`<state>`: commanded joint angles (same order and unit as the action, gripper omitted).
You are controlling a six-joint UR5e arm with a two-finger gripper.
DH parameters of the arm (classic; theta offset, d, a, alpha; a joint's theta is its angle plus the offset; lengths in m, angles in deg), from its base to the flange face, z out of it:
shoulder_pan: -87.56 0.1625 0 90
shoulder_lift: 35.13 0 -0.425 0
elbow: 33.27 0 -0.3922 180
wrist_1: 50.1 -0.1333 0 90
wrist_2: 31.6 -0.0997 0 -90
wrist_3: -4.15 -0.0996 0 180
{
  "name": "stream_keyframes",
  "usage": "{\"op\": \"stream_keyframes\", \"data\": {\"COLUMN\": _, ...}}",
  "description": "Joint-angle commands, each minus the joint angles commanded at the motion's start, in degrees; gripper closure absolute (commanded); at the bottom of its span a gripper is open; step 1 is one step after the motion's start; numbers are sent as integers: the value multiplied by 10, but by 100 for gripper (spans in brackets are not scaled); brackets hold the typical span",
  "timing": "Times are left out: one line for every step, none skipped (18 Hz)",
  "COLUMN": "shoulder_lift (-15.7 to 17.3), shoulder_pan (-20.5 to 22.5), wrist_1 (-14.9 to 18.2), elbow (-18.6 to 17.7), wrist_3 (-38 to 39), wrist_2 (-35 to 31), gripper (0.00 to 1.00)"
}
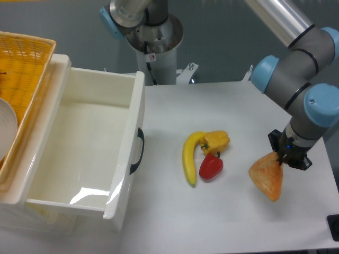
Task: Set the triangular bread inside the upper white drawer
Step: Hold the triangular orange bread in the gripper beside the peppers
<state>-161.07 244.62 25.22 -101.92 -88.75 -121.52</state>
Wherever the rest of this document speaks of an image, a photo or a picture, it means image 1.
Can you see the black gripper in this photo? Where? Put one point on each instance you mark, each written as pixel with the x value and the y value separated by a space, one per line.
pixel 289 153

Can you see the triangle bread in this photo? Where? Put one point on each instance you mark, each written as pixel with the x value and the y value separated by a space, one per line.
pixel 267 175

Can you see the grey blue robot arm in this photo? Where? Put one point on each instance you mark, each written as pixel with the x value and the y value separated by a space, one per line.
pixel 313 108

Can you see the open white upper drawer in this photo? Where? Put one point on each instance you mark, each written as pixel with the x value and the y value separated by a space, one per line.
pixel 85 164

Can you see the white drawer cabinet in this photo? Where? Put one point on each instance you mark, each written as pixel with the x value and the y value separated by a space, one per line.
pixel 15 211

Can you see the yellow bell pepper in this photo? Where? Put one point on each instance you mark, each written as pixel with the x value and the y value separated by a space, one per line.
pixel 214 142

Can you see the red bell pepper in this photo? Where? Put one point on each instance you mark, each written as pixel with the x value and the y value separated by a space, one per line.
pixel 211 166

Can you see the black object at table edge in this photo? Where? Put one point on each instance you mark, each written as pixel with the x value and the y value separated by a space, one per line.
pixel 333 223

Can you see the yellow banana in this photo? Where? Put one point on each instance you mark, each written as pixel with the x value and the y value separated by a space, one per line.
pixel 188 156

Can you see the yellow woven basket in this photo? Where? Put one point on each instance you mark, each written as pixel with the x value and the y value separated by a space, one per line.
pixel 24 61

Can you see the white plate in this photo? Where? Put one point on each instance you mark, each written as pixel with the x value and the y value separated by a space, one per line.
pixel 8 127

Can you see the white mounting bracket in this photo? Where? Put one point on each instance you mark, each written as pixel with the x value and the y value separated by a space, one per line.
pixel 187 75

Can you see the black drawer handle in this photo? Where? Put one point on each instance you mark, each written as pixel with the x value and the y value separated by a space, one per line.
pixel 139 151

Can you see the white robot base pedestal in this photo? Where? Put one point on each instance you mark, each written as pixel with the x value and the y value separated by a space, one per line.
pixel 156 50

